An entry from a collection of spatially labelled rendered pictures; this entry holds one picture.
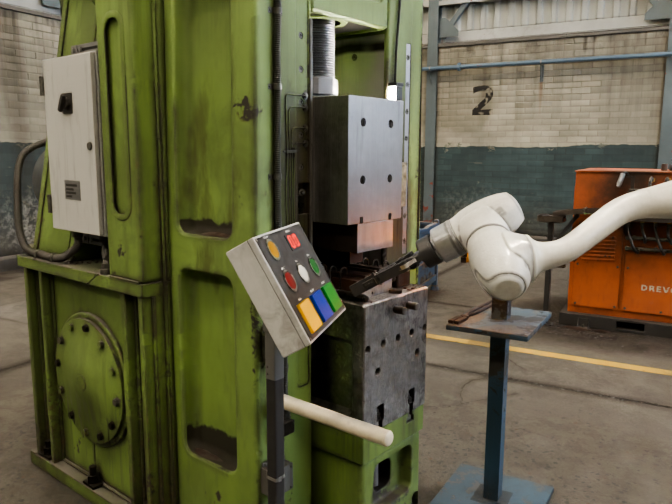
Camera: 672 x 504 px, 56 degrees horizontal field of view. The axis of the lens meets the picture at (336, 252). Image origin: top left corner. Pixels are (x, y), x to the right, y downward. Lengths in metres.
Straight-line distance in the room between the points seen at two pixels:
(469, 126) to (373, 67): 7.44
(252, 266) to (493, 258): 0.54
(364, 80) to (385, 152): 0.42
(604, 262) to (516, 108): 4.64
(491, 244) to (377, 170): 0.81
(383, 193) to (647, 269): 3.54
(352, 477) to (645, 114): 7.78
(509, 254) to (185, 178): 1.21
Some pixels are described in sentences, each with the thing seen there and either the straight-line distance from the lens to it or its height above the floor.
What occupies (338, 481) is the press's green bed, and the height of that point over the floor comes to 0.27.
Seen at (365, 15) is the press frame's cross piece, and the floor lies 1.85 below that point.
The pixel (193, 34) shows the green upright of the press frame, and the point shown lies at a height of 1.77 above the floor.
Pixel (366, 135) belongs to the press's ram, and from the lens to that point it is 2.03.
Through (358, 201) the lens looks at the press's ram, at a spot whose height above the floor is 1.24.
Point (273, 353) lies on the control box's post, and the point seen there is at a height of 0.88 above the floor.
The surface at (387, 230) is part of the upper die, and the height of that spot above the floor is 1.13.
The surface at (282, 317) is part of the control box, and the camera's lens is 1.46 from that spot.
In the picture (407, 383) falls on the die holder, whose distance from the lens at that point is 2.30.
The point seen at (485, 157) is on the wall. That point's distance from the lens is 9.73.
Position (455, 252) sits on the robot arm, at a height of 1.17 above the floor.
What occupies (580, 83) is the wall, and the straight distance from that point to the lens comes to 9.51.
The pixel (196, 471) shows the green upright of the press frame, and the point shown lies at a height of 0.29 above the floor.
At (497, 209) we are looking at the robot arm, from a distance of 1.46.
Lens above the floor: 1.40
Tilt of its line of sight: 9 degrees down
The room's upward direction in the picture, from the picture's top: straight up
